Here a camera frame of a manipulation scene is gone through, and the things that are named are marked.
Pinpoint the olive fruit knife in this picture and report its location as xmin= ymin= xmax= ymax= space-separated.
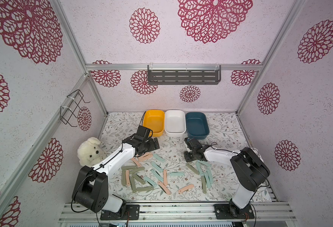
xmin=136 ymin=186 xmax=154 ymax=192
xmin=121 ymin=166 xmax=138 ymax=170
xmin=201 ymin=176 xmax=207 ymax=194
xmin=130 ymin=166 xmax=145 ymax=174
xmin=129 ymin=176 xmax=137 ymax=193
xmin=121 ymin=169 xmax=127 ymax=186
xmin=186 ymin=163 xmax=200 ymax=175
xmin=132 ymin=173 xmax=146 ymax=184

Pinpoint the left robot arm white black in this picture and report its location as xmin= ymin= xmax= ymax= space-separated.
xmin=72 ymin=125 xmax=160 ymax=218

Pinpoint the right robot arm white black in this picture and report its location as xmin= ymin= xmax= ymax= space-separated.
xmin=184 ymin=138 xmax=270 ymax=218

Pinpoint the pink folded fruit knife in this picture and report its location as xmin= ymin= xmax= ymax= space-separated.
xmin=131 ymin=157 xmax=142 ymax=167
xmin=178 ymin=184 xmax=194 ymax=194
xmin=163 ymin=169 xmax=168 ymax=186
xmin=138 ymin=153 xmax=153 ymax=162
xmin=125 ymin=170 xmax=131 ymax=186
xmin=158 ymin=181 xmax=171 ymax=195

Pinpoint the yellow plastic storage box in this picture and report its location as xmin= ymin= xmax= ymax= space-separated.
xmin=142 ymin=110 xmax=165 ymax=137

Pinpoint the dark teal storage box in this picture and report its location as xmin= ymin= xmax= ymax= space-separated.
xmin=185 ymin=112 xmax=210 ymax=140

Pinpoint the white plastic storage box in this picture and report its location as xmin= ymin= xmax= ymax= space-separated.
xmin=164 ymin=110 xmax=186 ymax=137

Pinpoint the floral patterned table mat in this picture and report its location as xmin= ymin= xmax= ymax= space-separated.
xmin=77 ymin=112 xmax=272 ymax=202

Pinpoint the white plush teddy bear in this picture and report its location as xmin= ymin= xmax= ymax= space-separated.
xmin=77 ymin=137 xmax=106 ymax=167

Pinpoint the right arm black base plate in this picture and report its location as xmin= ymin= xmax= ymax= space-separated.
xmin=213 ymin=203 xmax=255 ymax=220

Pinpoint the grey wall shelf rack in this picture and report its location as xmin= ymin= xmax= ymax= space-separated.
xmin=147 ymin=65 xmax=221 ymax=85

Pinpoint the aluminium front rail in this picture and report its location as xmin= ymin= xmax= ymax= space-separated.
xmin=58 ymin=202 xmax=297 ymax=224

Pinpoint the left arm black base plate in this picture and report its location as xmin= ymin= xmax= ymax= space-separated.
xmin=100 ymin=203 xmax=140 ymax=221

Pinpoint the black wire wall rack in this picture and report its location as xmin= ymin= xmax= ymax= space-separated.
xmin=59 ymin=89 xmax=90 ymax=128

